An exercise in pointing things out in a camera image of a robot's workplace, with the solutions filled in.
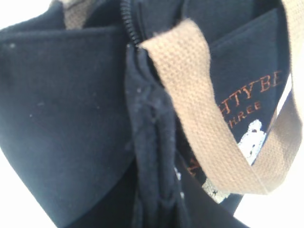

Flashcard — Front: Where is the black canvas tote bag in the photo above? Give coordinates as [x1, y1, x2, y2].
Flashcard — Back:
[0, 0, 304, 228]

